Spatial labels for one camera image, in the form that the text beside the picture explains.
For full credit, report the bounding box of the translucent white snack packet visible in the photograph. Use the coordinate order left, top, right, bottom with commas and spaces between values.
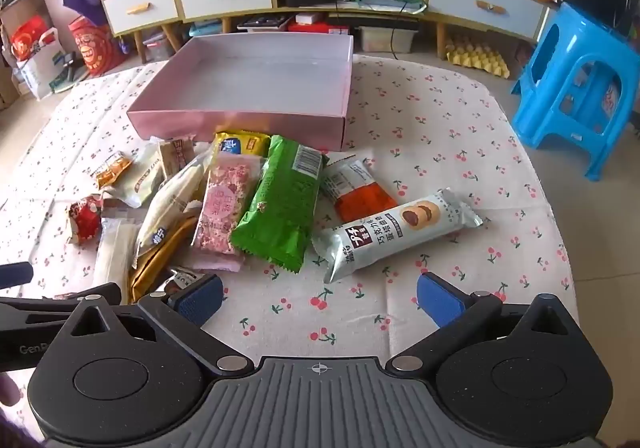
92, 220, 143, 293

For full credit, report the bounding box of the orange handle storage bin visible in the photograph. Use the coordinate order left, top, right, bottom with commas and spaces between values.
237, 15, 296, 33

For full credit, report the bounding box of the orange white snack packet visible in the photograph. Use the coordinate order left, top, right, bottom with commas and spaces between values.
320, 155, 398, 223

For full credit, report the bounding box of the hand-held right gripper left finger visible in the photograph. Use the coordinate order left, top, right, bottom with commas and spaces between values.
62, 273, 256, 374

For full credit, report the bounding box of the red gift bag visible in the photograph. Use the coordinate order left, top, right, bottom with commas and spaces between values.
10, 15, 51, 61

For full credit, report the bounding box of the cherry print tablecloth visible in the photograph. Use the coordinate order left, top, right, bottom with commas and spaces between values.
0, 55, 581, 429

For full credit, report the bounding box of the white brown snack packet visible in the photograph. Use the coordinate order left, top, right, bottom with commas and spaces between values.
155, 268, 201, 299

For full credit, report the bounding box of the green snack packet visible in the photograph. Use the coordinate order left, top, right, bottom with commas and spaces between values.
231, 135, 329, 273

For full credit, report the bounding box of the pink cardboard box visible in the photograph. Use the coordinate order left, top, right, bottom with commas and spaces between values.
126, 32, 354, 152

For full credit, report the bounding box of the pale tart picture snack packet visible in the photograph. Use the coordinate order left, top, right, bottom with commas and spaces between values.
312, 188, 483, 283

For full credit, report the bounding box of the yellow egg tray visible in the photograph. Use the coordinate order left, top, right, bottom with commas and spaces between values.
446, 35, 511, 78

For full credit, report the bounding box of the cream snack packet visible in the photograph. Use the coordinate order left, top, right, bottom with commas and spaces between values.
115, 145, 166, 209

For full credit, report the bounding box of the blue plastic stool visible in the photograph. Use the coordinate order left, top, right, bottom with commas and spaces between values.
511, 2, 640, 181

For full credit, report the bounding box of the long white cake packet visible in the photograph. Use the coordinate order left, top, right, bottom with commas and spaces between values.
135, 160, 211, 269

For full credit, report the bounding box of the person's left hand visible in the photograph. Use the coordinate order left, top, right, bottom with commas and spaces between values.
0, 372, 22, 410

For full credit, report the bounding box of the red round bag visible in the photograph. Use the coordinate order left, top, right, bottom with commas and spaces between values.
68, 15, 123, 76

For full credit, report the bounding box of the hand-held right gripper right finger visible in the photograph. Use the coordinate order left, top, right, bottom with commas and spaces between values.
387, 272, 581, 374

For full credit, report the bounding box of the brown biscuit packet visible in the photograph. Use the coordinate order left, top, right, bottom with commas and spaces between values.
159, 138, 196, 179

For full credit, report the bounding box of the mustard brown snack packet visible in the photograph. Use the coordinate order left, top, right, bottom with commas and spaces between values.
129, 215, 198, 303

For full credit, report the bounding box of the yellow snack packet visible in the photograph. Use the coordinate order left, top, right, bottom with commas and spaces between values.
212, 130, 271, 161

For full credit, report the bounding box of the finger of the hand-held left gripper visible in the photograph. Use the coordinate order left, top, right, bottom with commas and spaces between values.
0, 263, 35, 287
0, 282, 123, 329

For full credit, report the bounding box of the pink flowered snack packet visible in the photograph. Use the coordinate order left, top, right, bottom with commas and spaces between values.
192, 153, 263, 271

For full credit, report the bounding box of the white shopping bag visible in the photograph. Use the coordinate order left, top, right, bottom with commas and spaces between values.
15, 28, 66, 101

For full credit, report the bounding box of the red white snack packet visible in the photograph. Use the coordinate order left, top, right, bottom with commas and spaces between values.
67, 195, 103, 243

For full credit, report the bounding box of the clear storage bin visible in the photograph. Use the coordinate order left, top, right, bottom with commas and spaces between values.
360, 25, 418, 53

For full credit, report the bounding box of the small orange snack packet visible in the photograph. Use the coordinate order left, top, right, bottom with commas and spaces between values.
95, 151, 133, 189

